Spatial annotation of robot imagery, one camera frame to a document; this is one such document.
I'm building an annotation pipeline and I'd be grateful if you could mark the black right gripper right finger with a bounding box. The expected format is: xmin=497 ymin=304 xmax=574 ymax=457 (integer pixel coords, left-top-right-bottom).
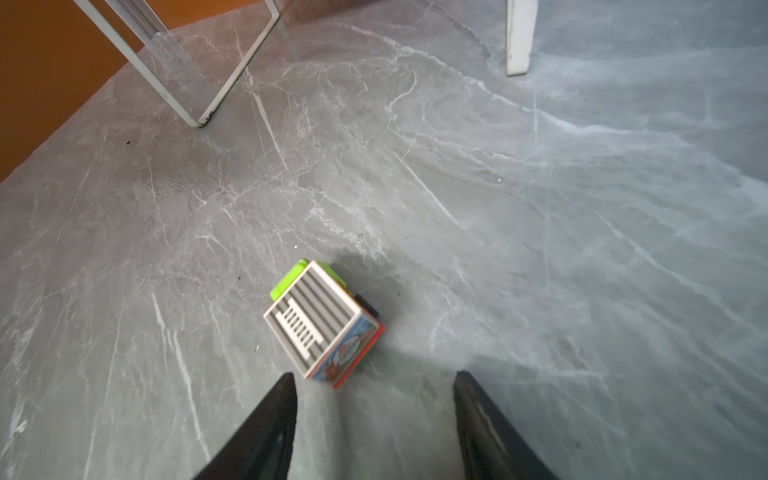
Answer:
xmin=453 ymin=371 xmax=557 ymax=480

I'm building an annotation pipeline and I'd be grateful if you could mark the yellow multicolour toy car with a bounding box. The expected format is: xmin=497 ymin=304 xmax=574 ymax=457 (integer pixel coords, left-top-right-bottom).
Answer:
xmin=263 ymin=259 xmax=385 ymax=389

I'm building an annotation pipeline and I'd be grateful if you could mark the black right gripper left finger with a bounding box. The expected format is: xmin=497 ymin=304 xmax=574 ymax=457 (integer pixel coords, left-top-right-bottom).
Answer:
xmin=195 ymin=373 xmax=298 ymax=480

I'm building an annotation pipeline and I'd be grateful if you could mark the white frame wooden shelf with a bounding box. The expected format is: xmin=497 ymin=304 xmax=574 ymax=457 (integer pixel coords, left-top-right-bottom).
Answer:
xmin=75 ymin=1 xmax=540 ymax=128

